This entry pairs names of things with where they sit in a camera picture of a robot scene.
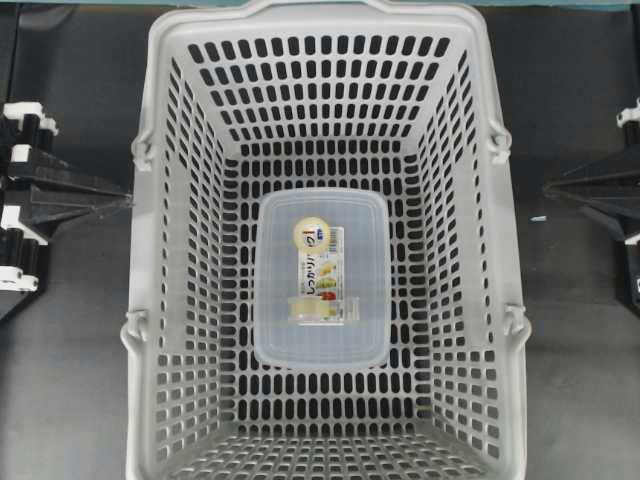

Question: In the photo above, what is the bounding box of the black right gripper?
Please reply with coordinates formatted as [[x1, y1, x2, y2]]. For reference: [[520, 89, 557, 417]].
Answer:
[[543, 105, 639, 305]]

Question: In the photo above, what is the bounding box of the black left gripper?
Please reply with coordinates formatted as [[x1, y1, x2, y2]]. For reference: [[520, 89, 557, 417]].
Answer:
[[1, 102, 132, 320]]

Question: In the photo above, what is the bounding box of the grey plastic shopping basket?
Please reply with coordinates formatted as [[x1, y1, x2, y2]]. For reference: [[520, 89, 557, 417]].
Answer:
[[121, 1, 531, 479]]

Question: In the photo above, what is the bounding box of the round cream tape roll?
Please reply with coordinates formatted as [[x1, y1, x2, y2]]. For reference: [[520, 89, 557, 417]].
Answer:
[[293, 217, 331, 254]]

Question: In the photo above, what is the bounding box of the clear plastic food container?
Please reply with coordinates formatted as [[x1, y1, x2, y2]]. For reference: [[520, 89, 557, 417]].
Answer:
[[253, 188, 391, 371]]

